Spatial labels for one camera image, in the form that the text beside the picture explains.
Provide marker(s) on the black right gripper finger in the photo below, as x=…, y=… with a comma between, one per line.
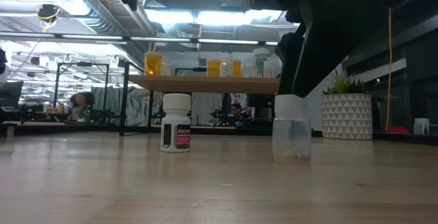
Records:
x=321, y=56
x=291, y=63

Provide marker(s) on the small clear plastic bottle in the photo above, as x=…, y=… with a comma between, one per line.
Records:
x=273, y=69
x=226, y=67
x=292, y=138
x=250, y=69

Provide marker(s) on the large clear bottle green label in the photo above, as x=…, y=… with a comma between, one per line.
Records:
x=261, y=54

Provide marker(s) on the orange pill bottle white cap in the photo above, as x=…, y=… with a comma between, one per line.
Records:
x=214, y=68
x=236, y=69
x=153, y=64

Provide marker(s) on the small white Excedrin bottle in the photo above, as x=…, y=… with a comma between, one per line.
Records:
x=175, y=114

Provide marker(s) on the green potted plant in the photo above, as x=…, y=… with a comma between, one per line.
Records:
x=342, y=85

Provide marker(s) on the long LED light bar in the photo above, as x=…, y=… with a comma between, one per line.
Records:
x=161, y=39

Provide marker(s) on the white pot grey triangle pattern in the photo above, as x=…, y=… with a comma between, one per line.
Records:
x=345, y=118

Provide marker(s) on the person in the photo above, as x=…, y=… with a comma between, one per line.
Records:
x=236, y=111
x=80, y=102

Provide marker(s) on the red flat object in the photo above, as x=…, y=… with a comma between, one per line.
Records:
x=397, y=129

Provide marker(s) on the dark computer monitor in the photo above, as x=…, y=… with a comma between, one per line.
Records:
x=10, y=94

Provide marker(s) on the black metal frame stand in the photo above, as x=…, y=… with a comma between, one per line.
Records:
x=82, y=64

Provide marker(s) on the wooden shelf black metal frame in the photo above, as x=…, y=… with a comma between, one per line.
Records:
x=205, y=84

